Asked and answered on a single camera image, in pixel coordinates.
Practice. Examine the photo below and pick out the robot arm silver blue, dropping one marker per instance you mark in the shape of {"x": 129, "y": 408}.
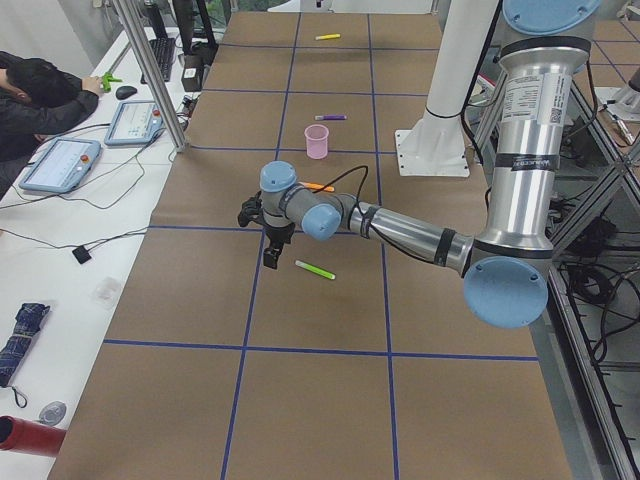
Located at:
{"x": 505, "y": 267}

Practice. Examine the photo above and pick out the small black usb box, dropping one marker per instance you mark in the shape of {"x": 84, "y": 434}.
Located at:
{"x": 81, "y": 254}

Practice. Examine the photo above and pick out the green highlighter pen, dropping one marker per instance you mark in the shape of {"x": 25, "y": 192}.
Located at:
{"x": 315, "y": 270}

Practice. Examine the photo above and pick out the folded blue umbrella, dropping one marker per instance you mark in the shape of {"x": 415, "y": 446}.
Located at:
{"x": 28, "y": 321}

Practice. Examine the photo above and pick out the round silver cap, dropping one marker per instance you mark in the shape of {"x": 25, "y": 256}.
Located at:
{"x": 53, "y": 413}

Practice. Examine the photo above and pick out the far teach pendant tablet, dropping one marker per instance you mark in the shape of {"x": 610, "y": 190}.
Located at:
{"x": 135, "y": 123}

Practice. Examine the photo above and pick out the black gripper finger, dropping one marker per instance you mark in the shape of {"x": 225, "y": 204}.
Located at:
{"x": 277, "y": 248}
{"x": 269, "y": 258}

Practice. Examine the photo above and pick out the near teach pendant tablet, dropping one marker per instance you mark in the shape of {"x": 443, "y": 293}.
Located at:
{"x": 62, "y": 166}

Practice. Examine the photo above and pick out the yellow highlighter pen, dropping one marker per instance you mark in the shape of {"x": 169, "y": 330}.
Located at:
{"x": 327, "y": 37}

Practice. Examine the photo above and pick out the teach pendant tablet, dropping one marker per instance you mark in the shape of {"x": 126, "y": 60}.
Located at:
{"x": 62, "y": 166}
{"x": 135, "y": 123}

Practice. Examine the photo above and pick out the black computer mouse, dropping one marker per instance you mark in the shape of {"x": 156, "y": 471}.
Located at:
{"x": 125, "y": 92}

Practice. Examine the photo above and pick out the orange highlighter pen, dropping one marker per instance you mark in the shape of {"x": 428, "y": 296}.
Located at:
{"x": 318, "y": 187}

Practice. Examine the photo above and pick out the black keyboard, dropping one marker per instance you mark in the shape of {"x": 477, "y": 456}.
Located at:
{"x": 163, "y": 50}

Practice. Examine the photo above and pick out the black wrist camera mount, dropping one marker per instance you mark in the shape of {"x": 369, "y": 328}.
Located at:
{"x": 251, "y": 212}

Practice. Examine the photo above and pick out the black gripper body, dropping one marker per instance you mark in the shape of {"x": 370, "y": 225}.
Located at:
{"x": 278, "y": 234}

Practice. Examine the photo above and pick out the pink mesh pen holder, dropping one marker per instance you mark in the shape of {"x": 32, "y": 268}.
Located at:
{"x": 316, "y": 138}

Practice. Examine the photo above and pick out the red cylindrical bottle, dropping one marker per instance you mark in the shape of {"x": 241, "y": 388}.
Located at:
{"x": 30, "y": 437}

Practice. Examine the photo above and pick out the purple highlighter pen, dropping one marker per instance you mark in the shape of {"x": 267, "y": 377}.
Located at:
{"x": 330, "y": 117}

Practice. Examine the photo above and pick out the aluminium frame post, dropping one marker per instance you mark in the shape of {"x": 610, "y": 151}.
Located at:
{"x": 139, "y": 42}

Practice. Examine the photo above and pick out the clear plastic lid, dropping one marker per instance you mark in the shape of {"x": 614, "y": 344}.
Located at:
{"x": 107, "y": 293}

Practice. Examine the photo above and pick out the green plastic clamp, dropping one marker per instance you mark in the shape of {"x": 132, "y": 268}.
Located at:
{"x": 107, "y": 79}

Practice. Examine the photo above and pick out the seated person in black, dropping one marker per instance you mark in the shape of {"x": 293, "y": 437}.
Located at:
{"x": 38, "y": 100}

